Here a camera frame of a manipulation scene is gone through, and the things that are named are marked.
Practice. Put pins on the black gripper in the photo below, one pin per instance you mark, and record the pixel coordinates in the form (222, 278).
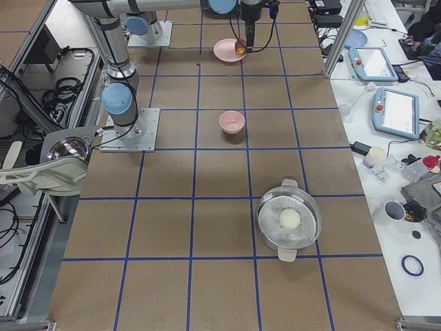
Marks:
(250, 12)

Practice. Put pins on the red apple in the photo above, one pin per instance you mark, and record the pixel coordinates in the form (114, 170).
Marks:
(240, 47)

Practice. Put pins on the pink bowl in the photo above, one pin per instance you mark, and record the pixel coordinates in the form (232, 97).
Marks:
(231, 121)

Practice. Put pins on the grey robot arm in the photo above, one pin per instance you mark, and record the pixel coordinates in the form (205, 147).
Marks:
(141, 17)
(119, 97)

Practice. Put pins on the pink plate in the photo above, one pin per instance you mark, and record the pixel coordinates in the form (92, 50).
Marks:
(224, 51)

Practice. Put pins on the light blue plate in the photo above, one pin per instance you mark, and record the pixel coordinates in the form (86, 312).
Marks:
(356, 38)

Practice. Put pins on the upper teach pendant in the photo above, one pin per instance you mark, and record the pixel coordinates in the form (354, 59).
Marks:
(371, 64)

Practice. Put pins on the teach pendant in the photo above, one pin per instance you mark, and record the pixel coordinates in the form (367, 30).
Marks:
(371, 64)
(396, 113)

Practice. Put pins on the black power adapter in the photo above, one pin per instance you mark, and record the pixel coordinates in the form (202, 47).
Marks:
(360, 148)

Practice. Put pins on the lower teach pendant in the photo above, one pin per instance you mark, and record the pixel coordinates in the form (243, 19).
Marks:
(396, 113)

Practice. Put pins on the lilac white cup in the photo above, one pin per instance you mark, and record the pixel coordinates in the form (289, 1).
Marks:
(374, 156)

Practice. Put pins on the white bun in pot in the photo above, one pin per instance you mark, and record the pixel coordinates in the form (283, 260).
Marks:
(289, 219)

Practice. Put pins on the white mug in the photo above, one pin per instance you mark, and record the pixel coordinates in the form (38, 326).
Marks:
(388, 213)

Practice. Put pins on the white plastic chair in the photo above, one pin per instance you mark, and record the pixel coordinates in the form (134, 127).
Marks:
(62, 177)

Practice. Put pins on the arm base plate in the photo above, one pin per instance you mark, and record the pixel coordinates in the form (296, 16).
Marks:
(143, 35)
(141, 137)

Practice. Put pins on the aluminium frame post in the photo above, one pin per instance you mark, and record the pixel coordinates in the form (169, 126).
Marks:
(348, 23)

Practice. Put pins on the steel pot with handles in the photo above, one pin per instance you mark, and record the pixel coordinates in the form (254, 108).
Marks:
(286, 242)

